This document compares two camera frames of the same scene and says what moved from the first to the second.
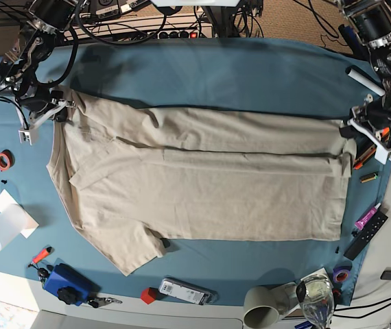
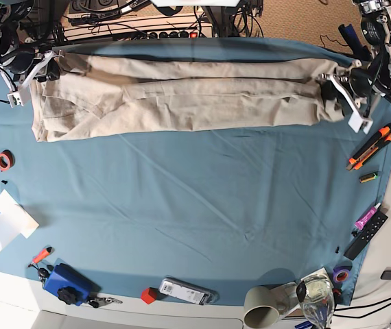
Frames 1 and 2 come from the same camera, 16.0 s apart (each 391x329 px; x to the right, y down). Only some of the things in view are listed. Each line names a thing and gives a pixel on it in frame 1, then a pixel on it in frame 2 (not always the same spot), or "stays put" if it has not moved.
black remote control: [365, 235] stays put
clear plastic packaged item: [186, 291] stays put
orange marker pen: [46, 250] stays put
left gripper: [378, 118] to [355, 84]
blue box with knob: [73, 287] stays put
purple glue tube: [365, 218] stays put
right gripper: [43, 105] to [42, 64]
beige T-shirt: [130, 177] to [95, 93]
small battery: [368, 177] stays put
